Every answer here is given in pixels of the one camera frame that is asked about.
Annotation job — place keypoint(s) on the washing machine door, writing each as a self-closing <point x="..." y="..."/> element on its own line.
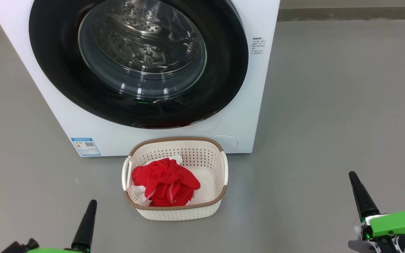
<point x="55" y="70"/>

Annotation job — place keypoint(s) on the small printed text label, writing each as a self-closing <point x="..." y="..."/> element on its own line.
<point x="258" y="45"/>

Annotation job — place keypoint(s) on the steel washer drum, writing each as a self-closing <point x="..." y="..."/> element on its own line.
<point x="135" y="35"/>

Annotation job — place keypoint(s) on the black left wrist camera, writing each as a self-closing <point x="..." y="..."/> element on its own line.
<point x="19" y="246"/>

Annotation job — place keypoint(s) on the white washing machine body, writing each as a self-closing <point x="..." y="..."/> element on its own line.
<point x="255" y="105"/>

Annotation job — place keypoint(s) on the blue energy label sticker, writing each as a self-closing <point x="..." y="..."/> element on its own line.
<point x="85" y="147"/>

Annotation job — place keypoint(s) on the cream perforated laundry basket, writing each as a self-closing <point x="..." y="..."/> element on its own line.
<point x="209" y="165"/>

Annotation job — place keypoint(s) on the red garment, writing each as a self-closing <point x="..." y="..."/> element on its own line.
<point x="164" y="182"/>

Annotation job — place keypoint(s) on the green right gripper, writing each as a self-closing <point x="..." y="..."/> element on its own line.
<point x="399" y="223"/>

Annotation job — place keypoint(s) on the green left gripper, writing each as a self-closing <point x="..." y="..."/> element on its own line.
<point x="55" y="251"/>

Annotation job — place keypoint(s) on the round white filter cover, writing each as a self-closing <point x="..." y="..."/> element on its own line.
<point x="224" y="142"/>

